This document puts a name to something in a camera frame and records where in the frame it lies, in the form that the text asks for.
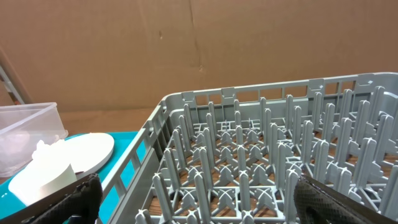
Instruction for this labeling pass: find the crumpled white tissue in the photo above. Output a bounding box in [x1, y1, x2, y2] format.
[32, 139, 66, 160]

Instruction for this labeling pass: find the clear plastic waste bin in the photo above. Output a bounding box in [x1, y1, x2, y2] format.
[1, 102, 68, 177]

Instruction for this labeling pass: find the white round plate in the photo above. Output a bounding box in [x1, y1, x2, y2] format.
[65, 133, 115, 179]

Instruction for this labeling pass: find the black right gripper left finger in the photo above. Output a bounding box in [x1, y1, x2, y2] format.
[1, 173, 103, 224]

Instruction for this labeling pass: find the teal plastic tray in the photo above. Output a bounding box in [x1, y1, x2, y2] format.
[1, 131, 138, 223]

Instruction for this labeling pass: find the grey dishwasher rack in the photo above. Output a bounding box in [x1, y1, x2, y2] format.
[103, 72, 397, 223]

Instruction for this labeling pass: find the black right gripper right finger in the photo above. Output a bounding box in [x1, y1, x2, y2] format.
[294, 175, 397, 224]

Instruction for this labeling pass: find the white paper cup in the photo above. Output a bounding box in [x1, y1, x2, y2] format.
[8, 154, 77, 206]

